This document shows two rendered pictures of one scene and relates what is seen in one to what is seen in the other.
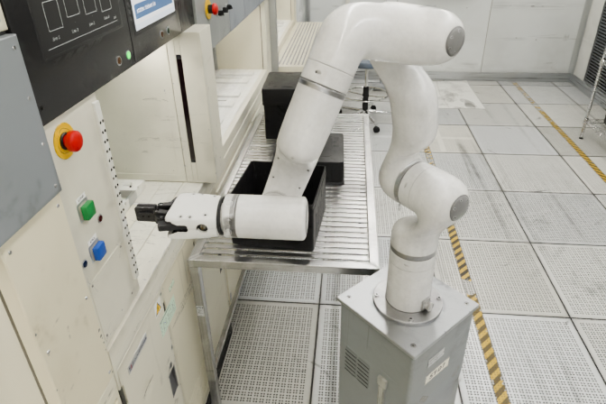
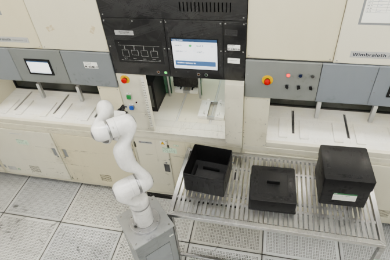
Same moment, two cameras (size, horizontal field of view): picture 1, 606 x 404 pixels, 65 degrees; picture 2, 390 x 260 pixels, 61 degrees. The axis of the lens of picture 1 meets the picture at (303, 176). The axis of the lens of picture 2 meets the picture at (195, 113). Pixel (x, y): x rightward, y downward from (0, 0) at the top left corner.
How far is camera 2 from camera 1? 230 cm
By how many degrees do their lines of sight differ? 78
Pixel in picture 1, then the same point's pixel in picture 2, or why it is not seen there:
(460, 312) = (132, 239)
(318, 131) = not seen: hidden behind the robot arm
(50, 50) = (122, 59)
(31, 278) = (104, 96)
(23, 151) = (105, 74)
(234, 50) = not seen: outside the picture
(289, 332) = (239, 236)
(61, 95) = (125, 69)
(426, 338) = (122, 222)
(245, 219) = not seen: hidden behind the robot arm
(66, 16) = (131, 54)
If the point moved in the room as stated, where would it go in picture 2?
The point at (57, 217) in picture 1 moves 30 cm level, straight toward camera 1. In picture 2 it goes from (116, 91) to (74, 105)
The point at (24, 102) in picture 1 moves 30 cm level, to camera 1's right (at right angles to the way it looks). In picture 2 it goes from (108, 66) to (94, 93)
